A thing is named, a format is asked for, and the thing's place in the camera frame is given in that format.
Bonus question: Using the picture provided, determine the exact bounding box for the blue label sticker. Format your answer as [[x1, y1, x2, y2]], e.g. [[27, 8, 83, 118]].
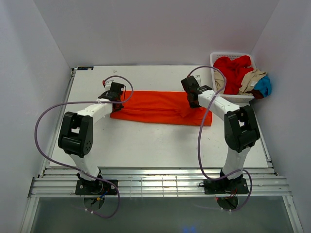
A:
[[77, 66, 94, 70]]

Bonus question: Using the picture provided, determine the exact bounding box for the aluminium frame rail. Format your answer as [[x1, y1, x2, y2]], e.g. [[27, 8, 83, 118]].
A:
[[29, 167, 292, 198]]

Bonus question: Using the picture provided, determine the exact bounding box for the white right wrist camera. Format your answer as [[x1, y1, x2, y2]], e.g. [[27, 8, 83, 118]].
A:
[[194, 75, 201, 86]]

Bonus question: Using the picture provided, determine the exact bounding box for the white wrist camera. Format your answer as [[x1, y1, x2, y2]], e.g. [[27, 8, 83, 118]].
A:
[[102, 80, 113, 89], [194, 75, 201, 86]]

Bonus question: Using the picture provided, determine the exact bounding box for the dark red t-shirt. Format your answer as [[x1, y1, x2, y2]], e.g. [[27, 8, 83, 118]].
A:
[[250, 89, 264, 100]]

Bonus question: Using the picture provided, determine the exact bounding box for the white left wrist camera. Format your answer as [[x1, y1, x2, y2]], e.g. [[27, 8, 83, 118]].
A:
[[102, 80, 113, 89]]

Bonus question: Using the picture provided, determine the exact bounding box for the beige t-shirt in basket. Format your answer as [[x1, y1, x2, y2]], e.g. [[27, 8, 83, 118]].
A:
[[221, 68, 267, 95]]

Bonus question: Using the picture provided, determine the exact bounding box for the red t-shirt in basket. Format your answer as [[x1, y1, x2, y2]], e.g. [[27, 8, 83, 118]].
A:
[[213, 55, 254, 95]]

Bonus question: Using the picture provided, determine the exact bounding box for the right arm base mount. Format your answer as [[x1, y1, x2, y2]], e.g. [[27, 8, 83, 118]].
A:
[[199, 178, 249, 194]]

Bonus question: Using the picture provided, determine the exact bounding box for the orange t-shirt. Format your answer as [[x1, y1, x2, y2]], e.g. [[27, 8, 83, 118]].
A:
[[110, 91, 206, 126]]

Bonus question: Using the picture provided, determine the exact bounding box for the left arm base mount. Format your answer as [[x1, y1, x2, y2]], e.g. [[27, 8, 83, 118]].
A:
[[75, 180, 118, 196]]

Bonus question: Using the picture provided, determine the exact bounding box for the blue t-shirt in basket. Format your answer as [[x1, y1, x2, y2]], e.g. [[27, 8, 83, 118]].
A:
[[254, 75, 272, 98]]

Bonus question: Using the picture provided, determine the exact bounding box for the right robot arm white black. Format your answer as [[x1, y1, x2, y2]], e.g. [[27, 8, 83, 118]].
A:
[[181, 76, 260, 194]]

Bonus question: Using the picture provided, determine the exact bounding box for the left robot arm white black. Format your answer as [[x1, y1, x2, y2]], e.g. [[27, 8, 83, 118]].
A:
[[58, 81, 126, 194]]

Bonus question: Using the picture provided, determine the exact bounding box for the white plastic laundry basket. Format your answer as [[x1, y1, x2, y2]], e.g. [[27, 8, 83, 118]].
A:
[[210, 52, 256, 103]]

